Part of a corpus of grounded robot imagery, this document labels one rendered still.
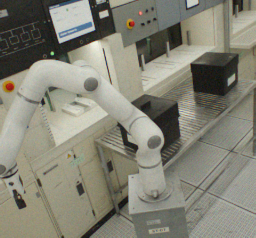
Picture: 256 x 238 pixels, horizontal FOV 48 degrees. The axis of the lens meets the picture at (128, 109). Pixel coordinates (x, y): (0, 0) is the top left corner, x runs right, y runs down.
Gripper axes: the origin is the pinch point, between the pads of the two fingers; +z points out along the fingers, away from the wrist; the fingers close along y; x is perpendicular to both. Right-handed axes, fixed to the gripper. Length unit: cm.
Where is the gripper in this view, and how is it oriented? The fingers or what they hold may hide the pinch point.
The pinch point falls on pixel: (22, 198)
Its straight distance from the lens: 138.1
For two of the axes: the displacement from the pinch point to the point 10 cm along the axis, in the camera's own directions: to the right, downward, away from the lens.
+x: -9.2, 3.2, -2.3
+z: 1.9, 8.7, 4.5
